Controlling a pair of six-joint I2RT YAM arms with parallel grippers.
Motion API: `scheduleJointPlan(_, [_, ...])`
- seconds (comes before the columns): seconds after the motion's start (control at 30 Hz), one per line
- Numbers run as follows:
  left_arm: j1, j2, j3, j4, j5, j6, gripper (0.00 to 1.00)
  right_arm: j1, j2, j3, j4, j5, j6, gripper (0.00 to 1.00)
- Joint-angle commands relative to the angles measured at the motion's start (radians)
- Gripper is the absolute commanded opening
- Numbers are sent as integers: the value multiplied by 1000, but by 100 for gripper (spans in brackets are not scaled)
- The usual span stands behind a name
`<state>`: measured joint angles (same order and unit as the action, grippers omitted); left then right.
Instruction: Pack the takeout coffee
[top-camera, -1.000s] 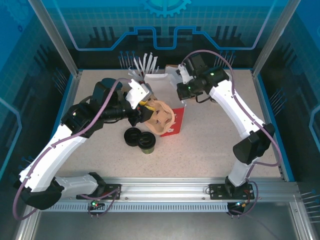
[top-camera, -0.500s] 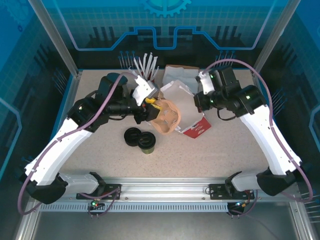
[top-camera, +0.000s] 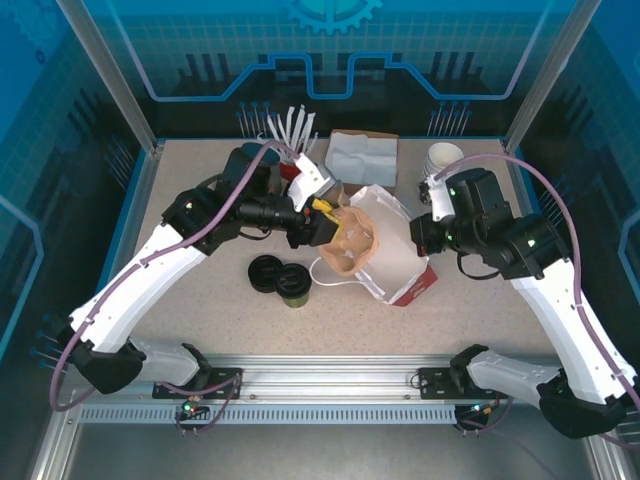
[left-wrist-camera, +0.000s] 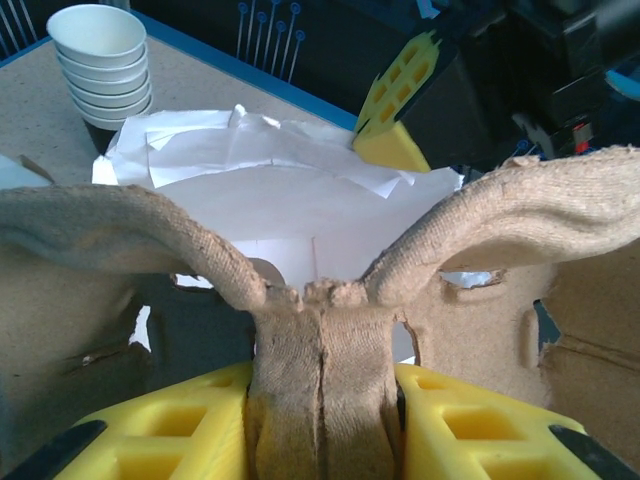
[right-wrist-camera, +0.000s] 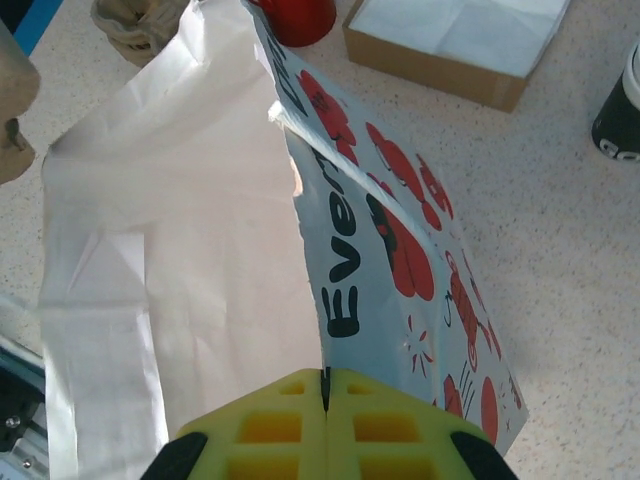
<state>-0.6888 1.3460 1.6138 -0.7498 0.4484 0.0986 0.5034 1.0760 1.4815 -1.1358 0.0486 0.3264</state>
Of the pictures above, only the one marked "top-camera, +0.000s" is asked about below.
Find beige pulp cup carrier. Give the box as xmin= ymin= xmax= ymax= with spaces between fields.
xmin=319 ymin=207 xmax=381 ymax=276

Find red paper bag white handles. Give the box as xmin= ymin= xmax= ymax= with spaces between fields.
xmin=309 ymin=183 xmax=440 ymax=307

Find black plastic cup lid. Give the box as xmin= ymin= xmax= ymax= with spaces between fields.
xmin=273 ymin=263 xmax=312 ymax=297

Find stack of black cup lids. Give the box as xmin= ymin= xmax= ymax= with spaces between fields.
xmin=248 ymin=254 xmax=286 ymax=295

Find stack of white napkins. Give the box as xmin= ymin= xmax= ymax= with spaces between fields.
xmin=325 ymin=132 xmax=399 ymax=189

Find stack of paper cups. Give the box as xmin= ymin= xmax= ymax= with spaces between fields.
xmin=418 ymin=142 xmax=464 ymax=205

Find brown cardboard napkin box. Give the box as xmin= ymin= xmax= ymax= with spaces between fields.
xmin=324 ymin=128 xmax=400 ymax=200

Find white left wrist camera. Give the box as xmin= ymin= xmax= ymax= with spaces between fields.
xmin=289 ymin=154 xmax=347 ymax=214

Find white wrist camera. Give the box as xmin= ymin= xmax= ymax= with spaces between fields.
xmin=289 ymin=154 xmax=347 ymax=214
xmin=418 ymin=175 xmax=454 ymax=224

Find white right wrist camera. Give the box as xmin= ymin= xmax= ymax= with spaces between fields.
xmin=418 ymin=175 xmax=454 ymax=224

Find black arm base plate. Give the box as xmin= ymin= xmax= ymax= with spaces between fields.
xmin=152 ymin=367 xmax=244 ymax=400
xmin=417 ymin=366 xmax=510 ymax=400

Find aluminium frame beam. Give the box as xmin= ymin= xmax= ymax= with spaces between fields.
xmin=64 ymin=353 xmax=599 ymax=404

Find aluminium frame post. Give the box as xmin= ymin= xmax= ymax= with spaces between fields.
xmin=502 ymin=0 xmax=604 ymax=156
xmin=54 ymin=0 xmax=165 ymax=155

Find slotted grey cable duct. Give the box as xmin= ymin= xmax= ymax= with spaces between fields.
xmin=79 ymin=405 xmax=459 ymax=426

